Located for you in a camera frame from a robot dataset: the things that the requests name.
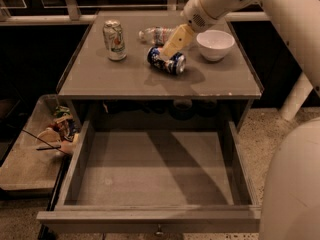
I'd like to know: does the white ceramic bowl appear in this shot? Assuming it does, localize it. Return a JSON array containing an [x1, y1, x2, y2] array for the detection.
[[196, 30, 235, 62]]

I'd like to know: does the white window frame rail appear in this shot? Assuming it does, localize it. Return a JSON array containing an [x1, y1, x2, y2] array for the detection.
[[0, 0, 271, 27]]

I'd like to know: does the metal drawer knob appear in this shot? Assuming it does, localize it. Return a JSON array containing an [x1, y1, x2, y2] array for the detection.
[[154, 224, 164, 237]]

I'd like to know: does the pile of snack packages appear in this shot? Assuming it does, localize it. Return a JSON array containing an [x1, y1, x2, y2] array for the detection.
[[36, 106, 79, 155]]

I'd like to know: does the open grey top drawer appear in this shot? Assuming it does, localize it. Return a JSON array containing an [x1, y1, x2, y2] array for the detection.
[[37, 120, 261, 234]]

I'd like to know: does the green white soda can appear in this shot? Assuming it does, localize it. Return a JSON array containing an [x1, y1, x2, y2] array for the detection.
[[103, 19, 126, 61]]

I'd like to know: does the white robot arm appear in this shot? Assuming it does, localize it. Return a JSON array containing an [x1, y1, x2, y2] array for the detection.
[[161, 0, 320, 240]]

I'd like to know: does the clear plastic water bottle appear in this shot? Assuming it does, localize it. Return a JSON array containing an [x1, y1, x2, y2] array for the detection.
[[138, 27, 175, 46]]

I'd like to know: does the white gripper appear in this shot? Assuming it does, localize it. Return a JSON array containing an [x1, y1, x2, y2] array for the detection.
[[161, 0, 217, 58]]

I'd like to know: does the blue pepsi can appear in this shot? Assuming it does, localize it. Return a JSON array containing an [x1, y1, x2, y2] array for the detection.
[[147, 47, 186, 76]]

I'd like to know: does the grey cabinet with top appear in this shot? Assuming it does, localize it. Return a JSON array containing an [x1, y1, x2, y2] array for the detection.
[[57, 10, 263, 120]]

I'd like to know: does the grey plastic bin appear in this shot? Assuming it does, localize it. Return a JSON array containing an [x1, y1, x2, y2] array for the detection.
[[0, 94, 68, 196]]

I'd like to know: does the black thin cable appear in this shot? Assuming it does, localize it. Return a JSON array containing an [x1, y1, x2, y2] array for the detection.
[[21, 129, 68, 156]]

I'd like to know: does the white diagonal support post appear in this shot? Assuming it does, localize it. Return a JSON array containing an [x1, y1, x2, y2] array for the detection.
[[279, 73, 313, 121]]

